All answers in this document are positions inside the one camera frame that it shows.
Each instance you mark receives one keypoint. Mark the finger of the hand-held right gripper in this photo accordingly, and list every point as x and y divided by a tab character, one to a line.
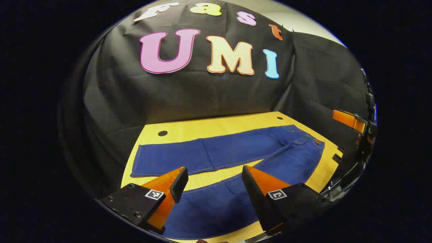
347	119

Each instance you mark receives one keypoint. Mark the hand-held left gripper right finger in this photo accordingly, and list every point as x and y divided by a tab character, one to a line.
253	192

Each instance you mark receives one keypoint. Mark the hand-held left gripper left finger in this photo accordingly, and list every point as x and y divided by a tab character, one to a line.
180	184

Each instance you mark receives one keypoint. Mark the blue jeans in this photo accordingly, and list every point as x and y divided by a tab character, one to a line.
236	148

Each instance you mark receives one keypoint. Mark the black backdrop cloth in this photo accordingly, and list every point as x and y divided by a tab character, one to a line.
202	91

